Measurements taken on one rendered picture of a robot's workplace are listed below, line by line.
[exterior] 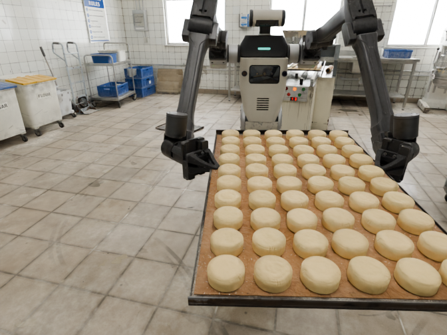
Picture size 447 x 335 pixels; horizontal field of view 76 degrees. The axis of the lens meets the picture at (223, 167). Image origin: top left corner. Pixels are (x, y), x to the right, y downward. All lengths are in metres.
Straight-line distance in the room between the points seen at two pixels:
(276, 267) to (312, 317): 1.28
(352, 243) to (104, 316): 1.44
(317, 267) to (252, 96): 1.14
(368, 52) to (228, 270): 0.80
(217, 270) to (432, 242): 0.31
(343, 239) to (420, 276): 0.10
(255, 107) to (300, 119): 1.53
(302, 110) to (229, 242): 2.58
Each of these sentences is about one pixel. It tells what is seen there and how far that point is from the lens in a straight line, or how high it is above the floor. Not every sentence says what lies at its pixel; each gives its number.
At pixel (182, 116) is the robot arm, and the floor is 1.09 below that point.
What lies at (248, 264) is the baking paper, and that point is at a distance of 0.43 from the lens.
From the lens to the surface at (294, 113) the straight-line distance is 2.96.
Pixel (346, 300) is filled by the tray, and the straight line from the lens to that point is 0.40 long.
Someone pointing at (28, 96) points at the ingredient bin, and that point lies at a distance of 4.59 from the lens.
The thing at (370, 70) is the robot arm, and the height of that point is 1.18.
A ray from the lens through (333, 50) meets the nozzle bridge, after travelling 3.64.
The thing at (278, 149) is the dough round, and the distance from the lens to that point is 0.74.
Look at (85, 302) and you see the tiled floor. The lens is 1.83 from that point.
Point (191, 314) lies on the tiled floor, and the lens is 1.64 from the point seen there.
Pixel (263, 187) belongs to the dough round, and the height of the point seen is 1.01.
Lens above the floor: 1.28
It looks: 25 degrees down
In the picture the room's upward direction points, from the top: straight up
